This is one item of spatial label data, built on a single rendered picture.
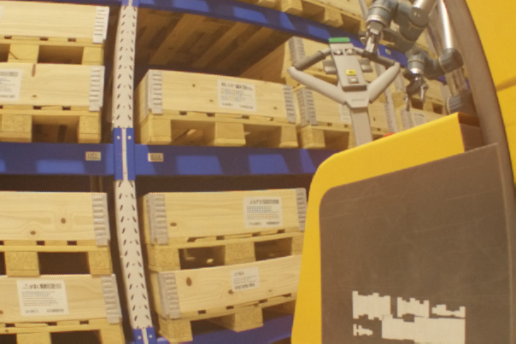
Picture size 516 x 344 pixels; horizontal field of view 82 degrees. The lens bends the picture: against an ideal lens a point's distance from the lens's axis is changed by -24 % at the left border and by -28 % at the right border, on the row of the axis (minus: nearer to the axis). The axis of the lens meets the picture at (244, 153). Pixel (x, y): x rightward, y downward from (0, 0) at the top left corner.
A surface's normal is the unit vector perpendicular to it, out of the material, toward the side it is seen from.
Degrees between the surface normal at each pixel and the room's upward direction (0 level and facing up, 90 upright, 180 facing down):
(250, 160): 90
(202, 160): 90
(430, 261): 90
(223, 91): 90
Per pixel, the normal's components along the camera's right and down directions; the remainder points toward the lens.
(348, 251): -0.86, -0.01
